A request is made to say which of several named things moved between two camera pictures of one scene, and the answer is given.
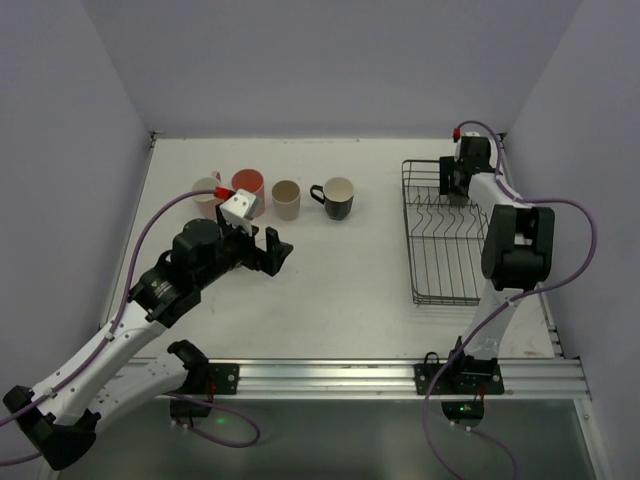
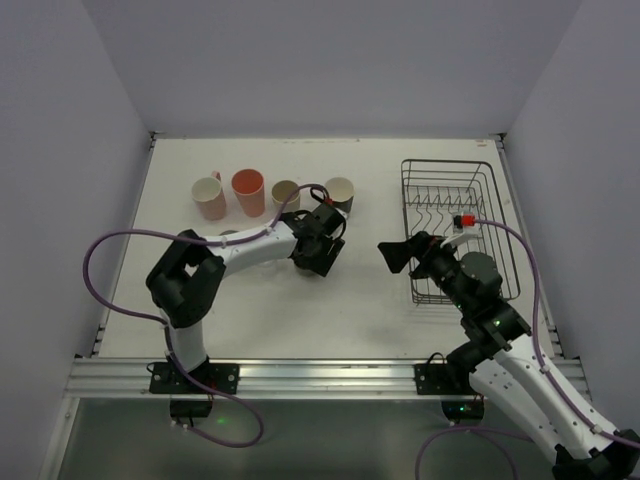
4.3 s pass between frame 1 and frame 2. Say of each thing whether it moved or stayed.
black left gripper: moved
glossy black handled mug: stayed
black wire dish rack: stayed
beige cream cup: stayed
